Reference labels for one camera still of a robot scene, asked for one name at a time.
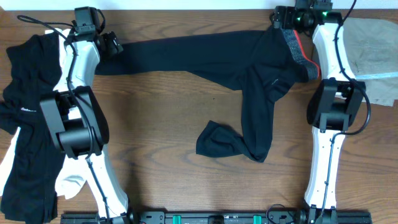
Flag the folded khaki trousers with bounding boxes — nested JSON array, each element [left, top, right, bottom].
[[343, 18, 397, 106]]

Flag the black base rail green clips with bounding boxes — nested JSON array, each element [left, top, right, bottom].
[[60, 210, 373, 224]]

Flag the black garment with white logo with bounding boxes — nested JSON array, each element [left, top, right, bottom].
[[1, 33, 65, 223]]

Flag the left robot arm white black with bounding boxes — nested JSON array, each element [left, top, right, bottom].
[[40, 6, 139, 224]]

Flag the black leggings grey red waistband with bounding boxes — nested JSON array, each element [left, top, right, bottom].
[[95, 27, 320, 162]]

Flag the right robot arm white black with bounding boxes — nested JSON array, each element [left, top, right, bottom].
[[266, 1, 372, 223]]

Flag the small black looped base cable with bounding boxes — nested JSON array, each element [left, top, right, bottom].
[[266, 203, 296, 224]]

